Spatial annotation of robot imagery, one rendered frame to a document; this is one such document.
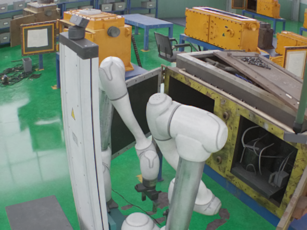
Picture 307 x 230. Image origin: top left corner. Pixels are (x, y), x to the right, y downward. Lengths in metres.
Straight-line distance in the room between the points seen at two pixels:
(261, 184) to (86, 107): 1.40
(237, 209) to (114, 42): 2.60
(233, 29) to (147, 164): 4.18
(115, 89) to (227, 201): 1.94
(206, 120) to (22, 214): 1.14
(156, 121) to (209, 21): 5.04
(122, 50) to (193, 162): 3.36
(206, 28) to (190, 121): 5.12
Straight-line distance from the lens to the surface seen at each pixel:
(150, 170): 1.88
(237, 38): 5.70
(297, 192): 1.46
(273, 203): 2.16
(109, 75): 1.62
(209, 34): 6.24
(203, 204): 1.61
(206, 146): 1.18
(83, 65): 1.16
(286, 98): 2.04
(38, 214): 1.82
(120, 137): 2.52
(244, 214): 3.13
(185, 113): 1.21
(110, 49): 4.38
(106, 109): 1.87
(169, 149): 1.41
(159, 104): 1.23
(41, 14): 6.97
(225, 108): 2.24
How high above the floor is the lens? 2.06
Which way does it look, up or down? 26 degrees down
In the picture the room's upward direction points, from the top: 3 degrees clockwise
